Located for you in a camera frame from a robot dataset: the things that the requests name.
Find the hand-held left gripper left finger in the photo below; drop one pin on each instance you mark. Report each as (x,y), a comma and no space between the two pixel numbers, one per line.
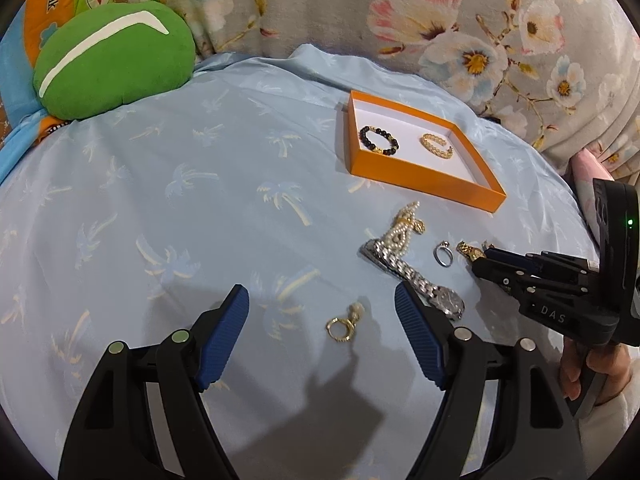
(225,340)

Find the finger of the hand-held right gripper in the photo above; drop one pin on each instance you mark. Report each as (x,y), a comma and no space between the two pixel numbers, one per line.
(510,259)
(500,275)

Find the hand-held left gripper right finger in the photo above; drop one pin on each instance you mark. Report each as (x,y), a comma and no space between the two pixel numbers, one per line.
(417,340)

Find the gold wristwatch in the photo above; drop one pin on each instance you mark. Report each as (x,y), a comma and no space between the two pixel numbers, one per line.
(465,250)

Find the silver wristwatch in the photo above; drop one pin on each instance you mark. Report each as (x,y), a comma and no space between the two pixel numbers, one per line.
(450,302)

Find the gold hoop earring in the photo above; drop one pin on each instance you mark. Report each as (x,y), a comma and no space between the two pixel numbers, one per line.
(355,312)

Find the orange jewelry box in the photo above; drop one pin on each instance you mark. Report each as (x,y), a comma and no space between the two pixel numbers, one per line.
(425,182)

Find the person's right forearm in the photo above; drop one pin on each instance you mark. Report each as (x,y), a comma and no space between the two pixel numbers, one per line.
(615,440)

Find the person's right hand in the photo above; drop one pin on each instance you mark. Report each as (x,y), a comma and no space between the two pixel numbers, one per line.
(570,375)

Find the light blue palm print sheet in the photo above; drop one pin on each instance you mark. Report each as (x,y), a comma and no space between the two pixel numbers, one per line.
(200,210)

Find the grey floral blanket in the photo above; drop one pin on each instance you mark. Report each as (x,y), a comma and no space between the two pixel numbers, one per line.
(350,5)

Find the green plush cushion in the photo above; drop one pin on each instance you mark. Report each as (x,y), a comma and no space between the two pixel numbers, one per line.
(110,60)

